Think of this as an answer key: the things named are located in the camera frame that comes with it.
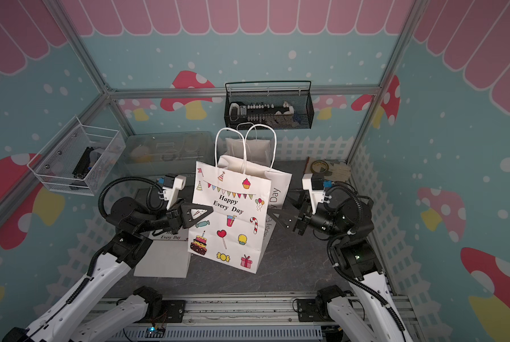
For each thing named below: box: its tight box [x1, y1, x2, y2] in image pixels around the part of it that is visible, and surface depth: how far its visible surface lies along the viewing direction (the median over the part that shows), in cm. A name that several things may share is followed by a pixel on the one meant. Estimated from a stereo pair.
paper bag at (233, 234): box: [188, 123, 277, 274], surface depth 55 cm
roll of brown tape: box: [309, 160, 330, 174], surface depth 119 cm
